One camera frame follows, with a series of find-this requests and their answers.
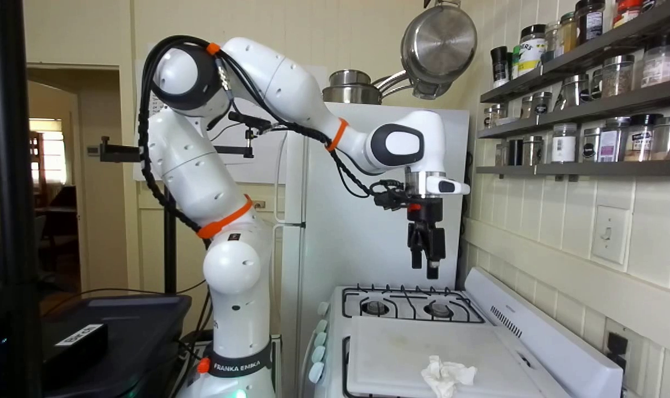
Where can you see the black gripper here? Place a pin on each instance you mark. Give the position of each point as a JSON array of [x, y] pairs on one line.
[[426, 213]]

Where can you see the white paper towel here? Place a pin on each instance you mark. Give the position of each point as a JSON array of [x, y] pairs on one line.
[[446, 376]]

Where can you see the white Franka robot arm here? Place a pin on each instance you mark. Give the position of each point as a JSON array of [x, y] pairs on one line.
[[238, 295]]

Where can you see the white cutting board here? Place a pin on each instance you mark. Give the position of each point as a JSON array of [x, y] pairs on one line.
[[393, 357]]

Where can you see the white refrigerator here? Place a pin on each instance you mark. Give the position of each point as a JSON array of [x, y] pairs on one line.
[[363, 250]]

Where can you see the small dark spice jar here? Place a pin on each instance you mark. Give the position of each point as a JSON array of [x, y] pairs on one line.
[[517, 151], [533, 151]]

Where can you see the white gas stove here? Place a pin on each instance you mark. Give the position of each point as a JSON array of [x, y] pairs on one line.
[[544, 346]]

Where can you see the small hanging steel pan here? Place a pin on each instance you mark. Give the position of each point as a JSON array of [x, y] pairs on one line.
[[429, 86]]

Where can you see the white label spice jar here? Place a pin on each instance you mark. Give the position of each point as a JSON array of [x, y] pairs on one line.
[[565, 143]]

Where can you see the black spice jar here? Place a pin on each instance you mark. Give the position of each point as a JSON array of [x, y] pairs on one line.
[[500, 66]]

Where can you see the large hanging steel pan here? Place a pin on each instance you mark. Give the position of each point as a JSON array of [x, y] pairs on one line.
[[439, 39]]

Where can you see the purple label spice jar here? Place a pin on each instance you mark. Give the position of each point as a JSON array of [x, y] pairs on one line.
[[611, 141]]

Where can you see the green label spice jar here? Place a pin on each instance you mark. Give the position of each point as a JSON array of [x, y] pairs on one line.
[[529, 51]]

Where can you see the dark lid glass jar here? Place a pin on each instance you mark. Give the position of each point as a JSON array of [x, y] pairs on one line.
[[644, 138]]

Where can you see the brown contents glass jar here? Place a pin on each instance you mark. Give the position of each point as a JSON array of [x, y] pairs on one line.
[[566, 34]]

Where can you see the dark tall spice jar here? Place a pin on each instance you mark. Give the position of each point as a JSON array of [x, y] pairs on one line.
[[590, 19]]

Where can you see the wide clear glass jar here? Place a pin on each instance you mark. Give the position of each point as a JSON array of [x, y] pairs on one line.
[[660, 65]]

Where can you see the black cart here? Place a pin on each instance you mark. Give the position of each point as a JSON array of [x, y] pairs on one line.
[[139, 332]]

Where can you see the red lid spice jar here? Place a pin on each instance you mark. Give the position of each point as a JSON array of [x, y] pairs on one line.
[[627, 12]]

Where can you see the black box white label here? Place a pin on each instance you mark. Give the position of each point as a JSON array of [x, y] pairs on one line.
[[73, 346]]

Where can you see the bright window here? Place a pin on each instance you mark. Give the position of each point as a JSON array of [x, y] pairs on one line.
[[52, 151]]

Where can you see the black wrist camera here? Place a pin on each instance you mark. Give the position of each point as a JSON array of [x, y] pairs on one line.
[[393, 194]]

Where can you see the dark wall shelf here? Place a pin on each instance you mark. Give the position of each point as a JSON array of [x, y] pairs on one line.
[[592, 51], [584, 109], [584, 168]]

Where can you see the white wall switch plate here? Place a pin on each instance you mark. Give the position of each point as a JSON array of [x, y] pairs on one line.
[[608, 234]]

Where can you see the black wall outlet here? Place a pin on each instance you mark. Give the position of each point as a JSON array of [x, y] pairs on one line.
[[617, 348]]

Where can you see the black camera stand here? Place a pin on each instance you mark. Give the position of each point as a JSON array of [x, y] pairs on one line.
[[120, 152]]

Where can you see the black vertical post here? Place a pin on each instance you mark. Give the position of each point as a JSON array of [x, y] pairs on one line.
[[15, 190]]

